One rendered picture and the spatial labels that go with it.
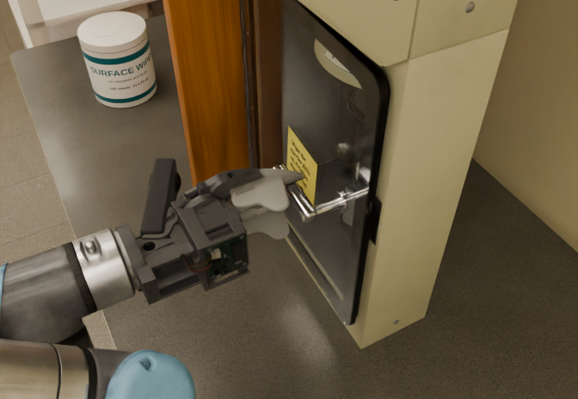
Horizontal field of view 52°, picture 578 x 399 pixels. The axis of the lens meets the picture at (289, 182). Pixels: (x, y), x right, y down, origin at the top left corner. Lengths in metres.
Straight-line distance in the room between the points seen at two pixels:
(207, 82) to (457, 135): 0.41
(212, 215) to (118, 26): 0.68
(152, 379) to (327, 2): 0.31
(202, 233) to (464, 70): 0.29
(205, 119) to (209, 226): 0.35
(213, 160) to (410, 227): 0.41
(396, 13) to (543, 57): 0.56
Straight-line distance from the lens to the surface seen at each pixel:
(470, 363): 0.88
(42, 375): 0.47
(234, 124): 0.96
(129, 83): 1.23
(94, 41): 1.20
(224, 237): 0.59
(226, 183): 0.63
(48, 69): 1.43
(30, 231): 2.41
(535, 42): 1.02
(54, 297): 0.60
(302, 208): 0.65
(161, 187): 0.67
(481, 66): 0.58
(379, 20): 0.47
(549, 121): 1.04
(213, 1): 0.83
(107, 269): 0.60
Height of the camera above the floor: 1.69
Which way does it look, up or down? 45 degrees down
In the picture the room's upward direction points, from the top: straight up
